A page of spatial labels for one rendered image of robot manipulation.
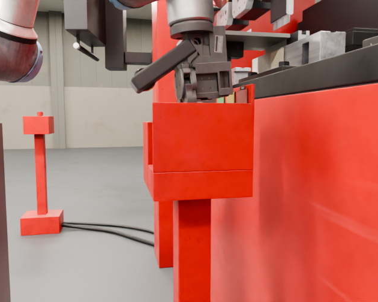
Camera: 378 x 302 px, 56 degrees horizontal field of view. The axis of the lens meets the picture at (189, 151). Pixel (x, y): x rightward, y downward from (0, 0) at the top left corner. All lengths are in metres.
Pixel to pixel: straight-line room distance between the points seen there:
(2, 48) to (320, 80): 0.71
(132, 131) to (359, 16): 8.70
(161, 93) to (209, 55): 1.23
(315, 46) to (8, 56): 0.70
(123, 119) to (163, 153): 9.40
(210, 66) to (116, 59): 1.82
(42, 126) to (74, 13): 0.84
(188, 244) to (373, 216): 0.31
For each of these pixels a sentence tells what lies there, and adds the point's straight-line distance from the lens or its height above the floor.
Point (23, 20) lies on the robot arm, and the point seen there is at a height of 1.02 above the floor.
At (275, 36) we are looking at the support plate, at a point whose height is 0.99.
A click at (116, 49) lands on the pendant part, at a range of 2.37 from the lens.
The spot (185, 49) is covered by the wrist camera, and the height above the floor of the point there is 0.89.
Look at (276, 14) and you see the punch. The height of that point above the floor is 1.07.
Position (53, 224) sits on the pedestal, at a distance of 2.63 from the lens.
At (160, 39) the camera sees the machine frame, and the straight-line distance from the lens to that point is 1.85.
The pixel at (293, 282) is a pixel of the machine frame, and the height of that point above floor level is 0.50.
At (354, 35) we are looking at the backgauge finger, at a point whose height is 1.01.
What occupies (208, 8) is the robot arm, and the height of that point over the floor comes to 0.96.
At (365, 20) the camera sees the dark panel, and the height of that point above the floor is 1.16.
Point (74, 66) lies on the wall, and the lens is 9.99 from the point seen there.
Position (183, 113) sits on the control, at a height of 0.79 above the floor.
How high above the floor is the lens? 0.79
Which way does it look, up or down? 5 degrees down
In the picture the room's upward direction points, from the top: straight up
